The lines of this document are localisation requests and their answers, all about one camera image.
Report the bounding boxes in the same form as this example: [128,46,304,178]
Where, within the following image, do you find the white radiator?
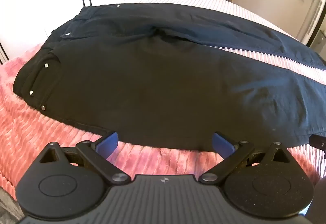
[303,0,324,46]

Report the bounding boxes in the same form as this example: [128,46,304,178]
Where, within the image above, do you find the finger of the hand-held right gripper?
[308,134,326,156]

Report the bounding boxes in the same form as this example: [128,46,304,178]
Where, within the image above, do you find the pink ribbed blanket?
[0,0,326,197]

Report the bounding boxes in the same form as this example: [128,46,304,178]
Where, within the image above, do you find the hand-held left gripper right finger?
[199,132,294,185]

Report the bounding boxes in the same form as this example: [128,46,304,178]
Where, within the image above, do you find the black pants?
[13,3,326,151]

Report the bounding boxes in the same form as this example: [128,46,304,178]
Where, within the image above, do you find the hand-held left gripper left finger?
[38,131,131,186]

